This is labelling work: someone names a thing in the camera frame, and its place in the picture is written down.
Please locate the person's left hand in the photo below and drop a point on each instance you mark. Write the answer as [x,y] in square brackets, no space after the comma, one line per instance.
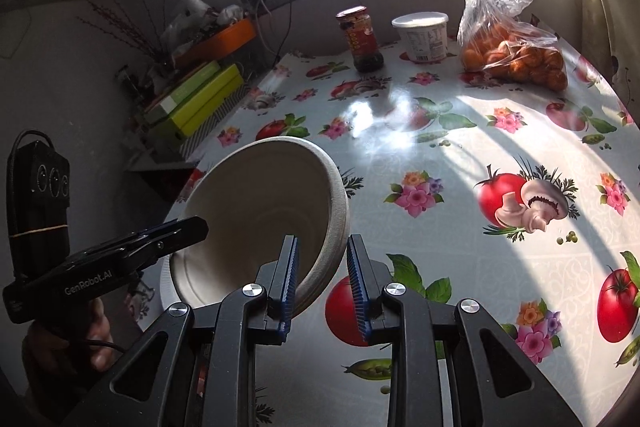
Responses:
[100,337]

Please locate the clear bag of oranges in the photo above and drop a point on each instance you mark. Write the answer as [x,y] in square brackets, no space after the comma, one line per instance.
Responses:
[515,47]

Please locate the white plastic bag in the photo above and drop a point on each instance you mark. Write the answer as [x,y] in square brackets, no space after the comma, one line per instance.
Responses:
[192,14]

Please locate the fruit printed tablecloth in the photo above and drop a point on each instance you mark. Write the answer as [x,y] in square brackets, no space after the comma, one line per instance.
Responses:
[450,217]

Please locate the floral printed curtain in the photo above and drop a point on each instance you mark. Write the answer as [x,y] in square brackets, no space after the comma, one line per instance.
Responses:
[610,7]

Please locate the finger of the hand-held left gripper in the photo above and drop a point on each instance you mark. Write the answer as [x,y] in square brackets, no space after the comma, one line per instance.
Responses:
[155,234]
[185,232]

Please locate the dried branches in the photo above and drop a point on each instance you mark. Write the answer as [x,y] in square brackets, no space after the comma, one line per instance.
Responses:
[125,22]

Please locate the red label sauce jar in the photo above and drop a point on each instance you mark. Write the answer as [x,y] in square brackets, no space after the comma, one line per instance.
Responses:
[360,39]

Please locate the yellow-green flat box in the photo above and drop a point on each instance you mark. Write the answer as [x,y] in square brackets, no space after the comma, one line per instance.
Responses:
[210,99]

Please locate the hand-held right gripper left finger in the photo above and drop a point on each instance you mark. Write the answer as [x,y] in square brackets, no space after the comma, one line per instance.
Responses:
[290,282]

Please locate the white plastic tub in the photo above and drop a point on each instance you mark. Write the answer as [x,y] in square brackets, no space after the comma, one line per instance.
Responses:
[422,37]

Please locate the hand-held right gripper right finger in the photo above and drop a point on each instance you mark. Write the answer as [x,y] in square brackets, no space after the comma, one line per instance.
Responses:
[357,292]

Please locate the orange tray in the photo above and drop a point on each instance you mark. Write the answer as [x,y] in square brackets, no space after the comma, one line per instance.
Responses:
[220,41]

